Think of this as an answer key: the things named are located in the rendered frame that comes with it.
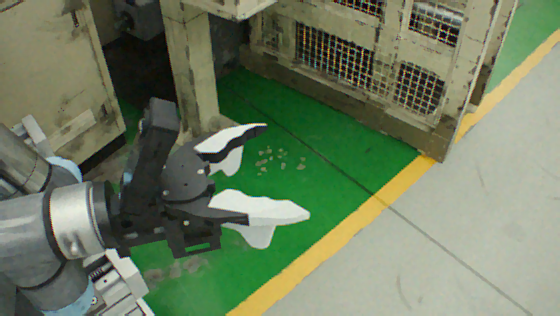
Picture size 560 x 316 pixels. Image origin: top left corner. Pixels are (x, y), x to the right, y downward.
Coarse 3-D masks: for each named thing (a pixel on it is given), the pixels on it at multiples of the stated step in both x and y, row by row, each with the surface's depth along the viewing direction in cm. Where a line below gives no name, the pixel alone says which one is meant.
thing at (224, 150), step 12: (228, 132) 49; (240, 132) 49; (252, 132) 50; (204, 144) 48; (216, 144) 48; (228, 144) 48; (240, 144) 49; (204, 156) 47; (216, 156) 47; (228, 156) 50; (240, 156) 52; (216, 168) 50; (228, 168) 51
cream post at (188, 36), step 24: (168, 0) 150; (168, 24) 159; (192, 24) 157; (168, 48) 169; (192, 48) 163; (192, 72) 170; (192, 96) 179; (216, 96) 190; (192, 120) 190; (216, 120) 198
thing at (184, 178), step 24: (168, 168) 44; (192, 168) 44; (96, 192) 41; (168, 192) 41; (192, 192) 41; (96, 216) 40; (120, 216) 42; (144, 216) 43; (168, 216) 42; (120, 240) 43; (144, 240) 45; (168, 240) 43; (192, 240) 44; (216, 240) 45
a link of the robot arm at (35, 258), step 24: (48, 192) 41; (0, 216) 38; (24, 216) 39; (48, 216) 39; (0, 240) 38; (24, 240) 38; (48, 240) 39; (0, 264) 38; (24, 264) 39; (48, 264) 41
